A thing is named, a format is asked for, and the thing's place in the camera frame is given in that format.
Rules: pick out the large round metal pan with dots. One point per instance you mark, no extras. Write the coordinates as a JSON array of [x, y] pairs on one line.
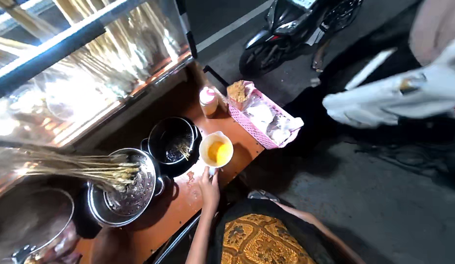
[[29, 220]]

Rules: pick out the bag of brown crumbs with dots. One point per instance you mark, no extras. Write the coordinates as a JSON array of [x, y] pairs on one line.
[[237, 91]]

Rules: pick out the black motorcycle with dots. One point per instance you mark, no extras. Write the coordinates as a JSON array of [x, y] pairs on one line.
[[279, 35]]

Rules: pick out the pink plastic basket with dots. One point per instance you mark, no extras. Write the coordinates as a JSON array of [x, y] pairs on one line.
[[249, 126]]

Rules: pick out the person's body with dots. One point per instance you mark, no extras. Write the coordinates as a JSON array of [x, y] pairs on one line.
[[262, 234]]

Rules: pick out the bundle of skewers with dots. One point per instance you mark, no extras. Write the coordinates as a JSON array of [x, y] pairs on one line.
[[91, 168]]

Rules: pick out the clear bottle with pink cap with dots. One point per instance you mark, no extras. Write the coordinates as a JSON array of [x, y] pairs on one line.
[[208, 104]]

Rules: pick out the silver metal rail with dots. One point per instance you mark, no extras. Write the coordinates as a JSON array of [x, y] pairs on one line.
[[175, 242]]

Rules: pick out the clear plastic bag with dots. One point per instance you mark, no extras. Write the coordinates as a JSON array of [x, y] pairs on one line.
[[280, 131]]

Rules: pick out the silver steamer pot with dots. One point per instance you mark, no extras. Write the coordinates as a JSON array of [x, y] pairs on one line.
[[96, 200]]

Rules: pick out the yellow orange liquid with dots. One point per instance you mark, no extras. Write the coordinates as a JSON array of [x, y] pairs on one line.
[[219, 153]]

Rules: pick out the small bunch of thin sticks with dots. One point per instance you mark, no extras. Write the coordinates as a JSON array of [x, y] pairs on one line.
[[184, 150]]

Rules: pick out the black cooking pot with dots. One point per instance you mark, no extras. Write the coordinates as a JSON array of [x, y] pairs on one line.
[[165, 134]]

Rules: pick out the person's left index finger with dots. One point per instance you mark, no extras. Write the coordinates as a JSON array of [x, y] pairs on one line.
[[206, 173]]

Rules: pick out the person's right forearm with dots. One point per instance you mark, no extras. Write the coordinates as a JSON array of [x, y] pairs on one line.
[[324, 229]]

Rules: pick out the white plastic measuring jug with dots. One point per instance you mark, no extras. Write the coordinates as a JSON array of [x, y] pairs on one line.
[[205, 143]]

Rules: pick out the white motorcycle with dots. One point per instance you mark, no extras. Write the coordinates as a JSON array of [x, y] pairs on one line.
[[403, 96]]

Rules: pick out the lit glass display case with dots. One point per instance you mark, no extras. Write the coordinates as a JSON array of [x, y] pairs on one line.
[[84, 69]]

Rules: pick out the white plastic bag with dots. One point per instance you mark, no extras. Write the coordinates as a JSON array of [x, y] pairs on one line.
[[259, 114]]

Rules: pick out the perforated metal steamer plate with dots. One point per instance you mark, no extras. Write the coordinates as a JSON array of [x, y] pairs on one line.
[[139, 196]]

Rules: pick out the person's left hand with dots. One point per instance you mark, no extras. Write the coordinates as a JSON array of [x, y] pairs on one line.
[[210, 192]]

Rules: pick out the person's left forearm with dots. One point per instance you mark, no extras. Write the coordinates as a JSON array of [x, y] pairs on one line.
[[201, 234]]

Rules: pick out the person's left thumb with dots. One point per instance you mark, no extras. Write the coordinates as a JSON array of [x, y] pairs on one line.
[[215, 177]]

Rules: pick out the pinkish plastic bag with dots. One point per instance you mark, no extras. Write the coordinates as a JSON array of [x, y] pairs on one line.
[[64, 242]]

